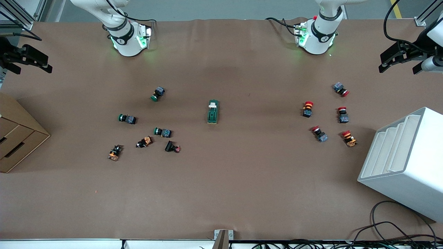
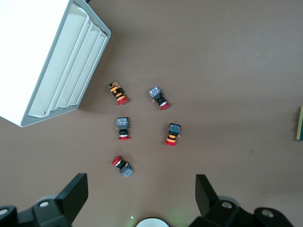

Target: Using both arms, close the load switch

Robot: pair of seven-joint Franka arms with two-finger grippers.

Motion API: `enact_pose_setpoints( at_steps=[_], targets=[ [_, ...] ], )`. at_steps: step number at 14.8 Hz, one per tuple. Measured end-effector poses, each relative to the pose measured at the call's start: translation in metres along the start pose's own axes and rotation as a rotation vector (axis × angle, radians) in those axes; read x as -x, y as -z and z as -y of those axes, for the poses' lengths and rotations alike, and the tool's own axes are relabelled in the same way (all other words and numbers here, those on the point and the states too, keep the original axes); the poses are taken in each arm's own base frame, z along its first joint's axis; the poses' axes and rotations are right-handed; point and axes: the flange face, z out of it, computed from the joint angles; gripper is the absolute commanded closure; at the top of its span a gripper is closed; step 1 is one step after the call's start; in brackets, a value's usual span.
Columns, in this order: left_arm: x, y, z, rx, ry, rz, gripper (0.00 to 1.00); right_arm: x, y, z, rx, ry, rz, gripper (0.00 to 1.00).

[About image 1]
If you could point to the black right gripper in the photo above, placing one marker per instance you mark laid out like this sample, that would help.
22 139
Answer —
7 55

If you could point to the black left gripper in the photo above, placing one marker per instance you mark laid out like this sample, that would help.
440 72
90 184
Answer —
410 51

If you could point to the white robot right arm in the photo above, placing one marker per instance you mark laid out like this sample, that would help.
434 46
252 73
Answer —
126 41

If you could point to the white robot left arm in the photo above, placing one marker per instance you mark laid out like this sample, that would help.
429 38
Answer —
320 34

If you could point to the red push button grey block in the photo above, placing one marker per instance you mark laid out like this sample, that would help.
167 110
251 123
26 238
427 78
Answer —
322 137
338 86
343 118

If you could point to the brown cardboard box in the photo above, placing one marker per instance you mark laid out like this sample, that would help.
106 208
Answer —
17 138

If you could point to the red button orange block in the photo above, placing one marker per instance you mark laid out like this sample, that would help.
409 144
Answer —
350 141

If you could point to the red button black block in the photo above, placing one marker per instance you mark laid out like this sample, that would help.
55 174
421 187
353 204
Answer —
307 111

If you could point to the green push button blue block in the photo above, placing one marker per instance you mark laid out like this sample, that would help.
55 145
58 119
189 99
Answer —
159 92
130 119
166 132

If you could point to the white stepped storage bin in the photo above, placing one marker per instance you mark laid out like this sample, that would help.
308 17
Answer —
408 186

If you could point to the brown table mat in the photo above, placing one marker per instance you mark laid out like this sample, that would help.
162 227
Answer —
242 180

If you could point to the aluminium frame strut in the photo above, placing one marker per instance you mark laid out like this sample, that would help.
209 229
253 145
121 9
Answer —
27 25
419 21

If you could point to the black selector switch orange block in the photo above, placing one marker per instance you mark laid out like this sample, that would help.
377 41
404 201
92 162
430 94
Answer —
114 154
147 140

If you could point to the black switch red tip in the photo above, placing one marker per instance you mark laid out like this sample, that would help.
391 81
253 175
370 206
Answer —
170 146

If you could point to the aluminium profile post with bracket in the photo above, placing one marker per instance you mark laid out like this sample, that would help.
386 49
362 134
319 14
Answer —
223 238

